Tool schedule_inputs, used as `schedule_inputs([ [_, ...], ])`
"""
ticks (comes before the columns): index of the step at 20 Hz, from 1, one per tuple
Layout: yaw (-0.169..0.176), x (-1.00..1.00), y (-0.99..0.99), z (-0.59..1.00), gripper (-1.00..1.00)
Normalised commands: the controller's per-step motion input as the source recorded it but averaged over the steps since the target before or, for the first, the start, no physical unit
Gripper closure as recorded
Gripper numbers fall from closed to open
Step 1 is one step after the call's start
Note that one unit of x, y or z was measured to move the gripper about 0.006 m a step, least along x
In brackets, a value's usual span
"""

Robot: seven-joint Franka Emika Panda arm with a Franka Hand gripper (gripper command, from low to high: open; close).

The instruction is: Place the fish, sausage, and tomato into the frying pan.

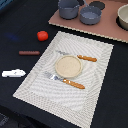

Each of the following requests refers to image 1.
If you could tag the red tomato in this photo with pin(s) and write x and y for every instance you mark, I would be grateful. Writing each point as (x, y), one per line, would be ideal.
(42, 35)

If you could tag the brown sausage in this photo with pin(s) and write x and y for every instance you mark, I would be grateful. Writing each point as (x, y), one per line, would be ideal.
(29, 52)

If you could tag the white fish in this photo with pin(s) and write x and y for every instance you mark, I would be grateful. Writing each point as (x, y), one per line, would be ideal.
(13, 73)

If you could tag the grey frying pan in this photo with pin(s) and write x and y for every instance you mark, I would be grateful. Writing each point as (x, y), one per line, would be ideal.
(90, 15)

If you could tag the round beige plate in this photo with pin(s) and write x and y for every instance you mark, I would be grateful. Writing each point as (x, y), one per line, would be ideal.
(68, 66)

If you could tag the beige woven placemat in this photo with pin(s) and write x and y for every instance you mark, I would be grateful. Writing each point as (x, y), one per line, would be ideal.
(52, 97)

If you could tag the grey cooking pot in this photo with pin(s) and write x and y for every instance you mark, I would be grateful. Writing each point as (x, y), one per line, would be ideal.
(68, 9)

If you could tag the brown stove board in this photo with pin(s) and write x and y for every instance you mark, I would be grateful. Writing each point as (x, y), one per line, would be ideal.
(107, 27)

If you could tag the black round burner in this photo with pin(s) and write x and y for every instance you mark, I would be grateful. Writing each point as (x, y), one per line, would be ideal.
(98, 4)

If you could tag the cream bowl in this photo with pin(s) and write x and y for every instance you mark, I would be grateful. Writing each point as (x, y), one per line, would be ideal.
(123, 16)

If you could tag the fork with orange handle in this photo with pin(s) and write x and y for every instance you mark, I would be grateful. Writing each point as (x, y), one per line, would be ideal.
(66, 81)

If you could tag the knife with orange handle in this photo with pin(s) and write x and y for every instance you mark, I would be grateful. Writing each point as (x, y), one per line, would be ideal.
(79, 56)

